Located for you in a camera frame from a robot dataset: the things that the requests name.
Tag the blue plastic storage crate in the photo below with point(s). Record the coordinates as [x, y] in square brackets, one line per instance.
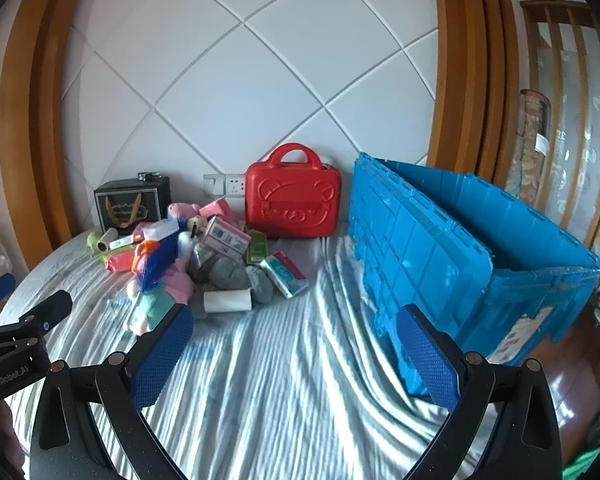
[485, 268]

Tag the white lint roller refill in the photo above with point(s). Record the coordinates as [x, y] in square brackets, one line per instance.
[227, 301]

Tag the rolled patterned carpet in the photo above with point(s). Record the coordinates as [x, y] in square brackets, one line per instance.
[530, 148]

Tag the clear cotton swab box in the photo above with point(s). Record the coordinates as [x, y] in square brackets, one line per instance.
[161, 229]

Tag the green carton box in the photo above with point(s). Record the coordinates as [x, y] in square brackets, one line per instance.
[257, 250]

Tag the pink pouch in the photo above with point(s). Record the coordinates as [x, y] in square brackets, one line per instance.
[119, 262]

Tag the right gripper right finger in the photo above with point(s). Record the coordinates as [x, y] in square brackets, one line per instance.
[524, 442]

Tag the white red ointment box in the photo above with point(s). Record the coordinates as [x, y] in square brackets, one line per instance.
[125, 241]

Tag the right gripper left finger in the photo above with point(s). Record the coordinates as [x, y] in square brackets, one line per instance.
[66, 442]

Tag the wooden glass partition screen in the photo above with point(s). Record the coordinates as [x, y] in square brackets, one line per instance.
[563, 39]

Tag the grey plush toy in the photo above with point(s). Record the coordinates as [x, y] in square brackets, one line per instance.
[211, 271]

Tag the pink white tissue pack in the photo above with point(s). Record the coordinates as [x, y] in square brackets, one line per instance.
[225, 239]

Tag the red teal medicine box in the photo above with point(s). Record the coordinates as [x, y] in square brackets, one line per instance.
[284, 274]

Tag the white wall socket panel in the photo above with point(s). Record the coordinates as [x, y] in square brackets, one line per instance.
[229, 185]

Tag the red bear suitcase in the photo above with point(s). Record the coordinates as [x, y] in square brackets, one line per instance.
[293, 194]

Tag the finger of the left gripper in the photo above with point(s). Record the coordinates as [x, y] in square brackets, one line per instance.
[47, 314]

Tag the orange dress pig plush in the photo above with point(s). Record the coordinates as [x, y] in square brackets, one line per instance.
[156, 264]

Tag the black gift box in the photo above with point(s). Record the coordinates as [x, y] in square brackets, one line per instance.
[124, 204]

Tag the white duck plush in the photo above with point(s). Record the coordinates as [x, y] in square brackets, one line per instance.
[188, 237]

